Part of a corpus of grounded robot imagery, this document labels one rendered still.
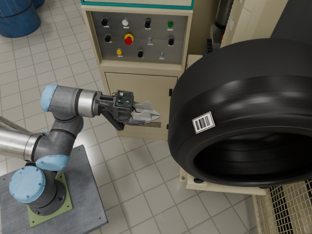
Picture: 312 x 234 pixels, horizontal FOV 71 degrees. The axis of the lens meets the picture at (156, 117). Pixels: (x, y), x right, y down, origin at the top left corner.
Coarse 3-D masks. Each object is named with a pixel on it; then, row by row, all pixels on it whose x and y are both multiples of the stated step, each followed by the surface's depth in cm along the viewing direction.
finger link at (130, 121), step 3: (132, 117) 72; (123, 120) 72; (126, 120) 72; (129, 120) 72; (132, 120) 72; (135, 120) 72; (138, 120) 72; (141, 120) 72; (123, 123) 72; (126, 123) 72; (129, 123) 72; (132, 123) 72; (135, 123) 72; (138, 123) 72; (141, 123) 73
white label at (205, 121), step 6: (204, 114) 57; (210, 114) 56; (192, 120) 60; (198, 120) 59; (204, 120) 57; (210, 120) 56; (198, 126) 59; (204, 126) 57; (210, 126) 56; (198, 132) 58
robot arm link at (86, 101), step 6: (84, 90) 70; (90, 90) 71; (84, 96) 68; (90, 96) 68; (78, 102) 68; (84, 102) 68; (90, 102) 68; (78, 108) 68; (84, 108) 68; (90, 108) 68; (84, 114) 69; (90, 114) 69
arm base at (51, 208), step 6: (54, 180) 119; (60, 186) 118; (60, 192) 115; (54, 198) 111; (60, 198) 117; (48, 204) 109; (54, 204) 112; (60, 204) 115; (36, 210) 111; (42, 210) 110; (48, 210) 111; (54, 210) 114
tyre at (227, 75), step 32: (192, 64) 73; (224, 64) 61; (256, 64) 57; (288, 64) 55; (192, 96) 64; (224, 96) 55; (256, 96) 52; (288, 96) 50; (192, 128) 61; (224, 128) 56; (256, 128) 54; (288, 128) 53; (192, 160) 72; (224, 160) 100; (256, 160) 98; (288, 160) 90
